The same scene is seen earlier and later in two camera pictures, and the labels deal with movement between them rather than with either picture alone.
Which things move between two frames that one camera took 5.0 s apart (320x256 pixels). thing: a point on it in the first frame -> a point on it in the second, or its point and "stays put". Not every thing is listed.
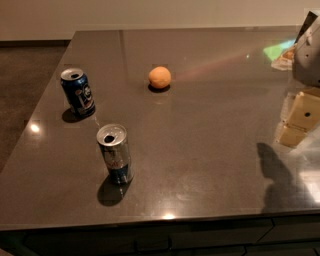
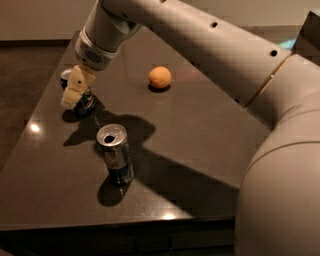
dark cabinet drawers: (280, 235) stays put
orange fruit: (159, 77) stays put
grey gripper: (308, 63) -> (94, 55)
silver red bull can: (113, 142) stays put
